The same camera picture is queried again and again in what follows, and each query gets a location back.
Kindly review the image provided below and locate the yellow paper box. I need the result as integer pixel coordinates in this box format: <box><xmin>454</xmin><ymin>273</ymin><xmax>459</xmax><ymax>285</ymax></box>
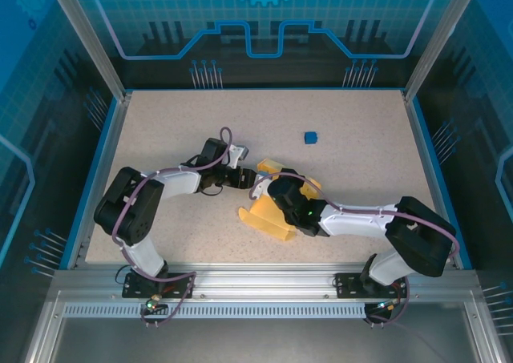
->
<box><xmin>238</xmin><ymin>158</ymin><xmax>324</xmax><ymax>244</ymax></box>

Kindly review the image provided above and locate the blue table edge strip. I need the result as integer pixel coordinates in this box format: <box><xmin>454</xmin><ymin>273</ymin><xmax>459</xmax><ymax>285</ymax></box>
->
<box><xmin>412</xmin><ymin>96</ymin><xmax>474</xmax><ymax>270</ymax></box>
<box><xmin>59</xmin><ymin>96</ymin><xmax>121</xmax><ymax>270</ymax></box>

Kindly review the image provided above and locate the small connector with green light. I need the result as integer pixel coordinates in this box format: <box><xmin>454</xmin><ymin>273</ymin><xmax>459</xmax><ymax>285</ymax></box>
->
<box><xmin>374</xmin><ymin>298</ymin><xmax>402</xmax><ymax>313</ymax></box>
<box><xmin>144</xmin><ymin>294</ymin><xmax>168</xmax><ymax>313</ymax></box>

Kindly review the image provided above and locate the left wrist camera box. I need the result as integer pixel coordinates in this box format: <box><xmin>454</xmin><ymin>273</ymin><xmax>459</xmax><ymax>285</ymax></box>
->
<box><xmin>228</xmin><ymin>144</ymin><xmax>250</xmax><ymax>168</ymax></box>

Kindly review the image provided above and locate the aluminium frame beam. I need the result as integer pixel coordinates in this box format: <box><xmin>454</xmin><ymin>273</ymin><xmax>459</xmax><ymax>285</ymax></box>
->
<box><xmin>51</xmin><ymin>262</ymin><xmax>480</xmax><ymax>300</ymax></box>

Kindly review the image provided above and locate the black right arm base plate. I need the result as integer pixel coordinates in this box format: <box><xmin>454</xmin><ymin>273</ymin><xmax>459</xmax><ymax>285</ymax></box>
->
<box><xmin>334</xmin><ymin>272</ymin><xmax>410</xmax><ymax>300</ymax></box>

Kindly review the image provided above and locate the slotted cable duct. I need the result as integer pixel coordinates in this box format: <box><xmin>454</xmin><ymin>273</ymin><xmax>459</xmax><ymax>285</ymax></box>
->
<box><xmin>63</xmin><ymin>303</ymin><xmax>368</xmax><ymax>320</ymax></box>

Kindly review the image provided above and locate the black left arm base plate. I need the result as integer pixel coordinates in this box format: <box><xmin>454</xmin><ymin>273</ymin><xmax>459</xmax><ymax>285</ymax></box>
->
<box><xmin>122</xmin><ymin>272</ymin><xmax>197</xmax><ymax>300</ymax></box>

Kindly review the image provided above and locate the aluminium frame post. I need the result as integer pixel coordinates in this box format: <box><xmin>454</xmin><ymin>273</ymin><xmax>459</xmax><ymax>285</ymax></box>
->
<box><xmin>402</xmin><ymin>0</ymin><xmax>484</xmax><ymax>103</ymax></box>
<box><xmin>43</xmin><ymin>0</ymin><xmax>134</xmax><ymax>104</ymax></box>

